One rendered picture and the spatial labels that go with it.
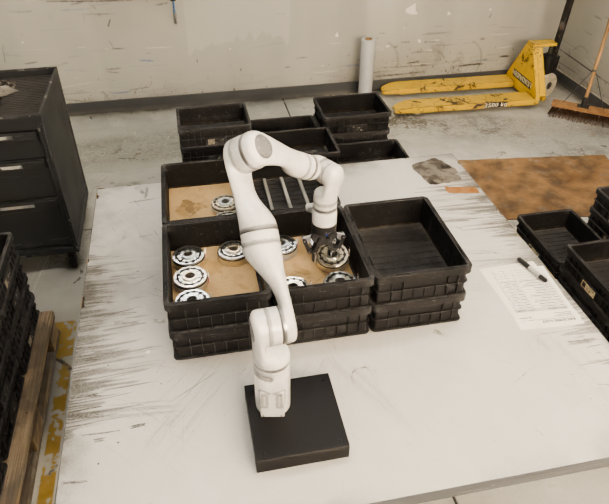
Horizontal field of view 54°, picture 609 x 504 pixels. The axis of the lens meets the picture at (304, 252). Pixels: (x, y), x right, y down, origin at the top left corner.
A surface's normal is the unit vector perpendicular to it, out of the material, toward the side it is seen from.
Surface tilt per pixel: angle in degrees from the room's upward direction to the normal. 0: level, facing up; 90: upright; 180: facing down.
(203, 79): 90
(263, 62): 90
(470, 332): 0
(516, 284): 0
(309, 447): 1
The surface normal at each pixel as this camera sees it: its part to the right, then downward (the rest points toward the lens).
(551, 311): 0.00, -0.79
